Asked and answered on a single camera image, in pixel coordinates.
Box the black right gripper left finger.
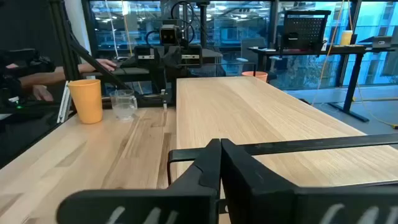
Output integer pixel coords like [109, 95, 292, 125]
[56, 138, 222, 224]

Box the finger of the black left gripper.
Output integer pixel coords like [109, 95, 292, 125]
[134, 45, 158, 68]
[180, 44, 203, 68]

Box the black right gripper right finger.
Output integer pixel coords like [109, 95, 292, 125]
[220, 138, 398, 224]

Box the terracotta pink plastic cup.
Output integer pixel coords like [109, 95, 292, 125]
[241, 71, 269, 83]

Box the yellow plastic cup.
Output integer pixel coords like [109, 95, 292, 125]
[67, 78, 104, 124]

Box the grey desk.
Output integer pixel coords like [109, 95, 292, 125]
[81, 65, 152, 82]

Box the person's hand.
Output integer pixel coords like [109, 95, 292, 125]
[95, 58, 118, 72]
[32, 84, 54, 102]

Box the clear glass mug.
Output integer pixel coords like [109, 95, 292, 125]
[109, 89, 138, 121]

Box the person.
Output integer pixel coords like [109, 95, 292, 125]
[0, 48, 118, 110]

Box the black pegboard organizer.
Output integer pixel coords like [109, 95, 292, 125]
[281, 9, 332, 51]

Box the black standing desk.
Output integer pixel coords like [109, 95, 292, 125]
[248, 44, 398, 123]

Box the yellow container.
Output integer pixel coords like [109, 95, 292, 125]
[340, 30, 354, 47]

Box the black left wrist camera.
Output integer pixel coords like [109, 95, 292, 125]
[159, 24, 181, 46]

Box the silver aluminium bracket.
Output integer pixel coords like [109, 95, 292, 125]
[57, 81, 73, 124]

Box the yellow cable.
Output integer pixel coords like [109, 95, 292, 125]
[310, 0, 398, 129]

